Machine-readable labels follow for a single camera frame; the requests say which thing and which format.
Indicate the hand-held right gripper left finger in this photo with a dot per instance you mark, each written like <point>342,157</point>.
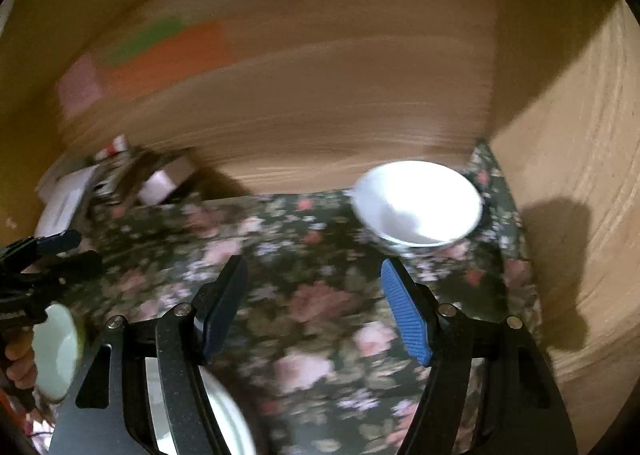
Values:
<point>222,315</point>

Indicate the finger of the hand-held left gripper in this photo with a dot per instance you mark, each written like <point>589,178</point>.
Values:
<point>60,241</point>
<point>75,265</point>

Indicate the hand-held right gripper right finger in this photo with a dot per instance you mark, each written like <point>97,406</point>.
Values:
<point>407,320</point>

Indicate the light green bowl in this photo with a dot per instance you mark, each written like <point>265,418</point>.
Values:
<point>52,355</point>

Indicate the white plate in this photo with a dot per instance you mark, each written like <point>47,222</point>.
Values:
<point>225,415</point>

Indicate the white bowl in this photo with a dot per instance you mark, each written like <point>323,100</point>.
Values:
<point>420,200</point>

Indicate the person's left hand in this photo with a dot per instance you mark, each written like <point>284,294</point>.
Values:
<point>20,365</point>

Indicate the pile of white papers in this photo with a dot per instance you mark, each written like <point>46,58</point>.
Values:
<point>65,200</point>

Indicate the dark green floral tablecloth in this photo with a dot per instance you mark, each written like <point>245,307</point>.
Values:
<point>310,255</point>

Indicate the small cardboard box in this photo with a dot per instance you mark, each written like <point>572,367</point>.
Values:
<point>167,177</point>

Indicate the orange green pink poster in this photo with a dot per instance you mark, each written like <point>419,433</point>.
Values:
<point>170,60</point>

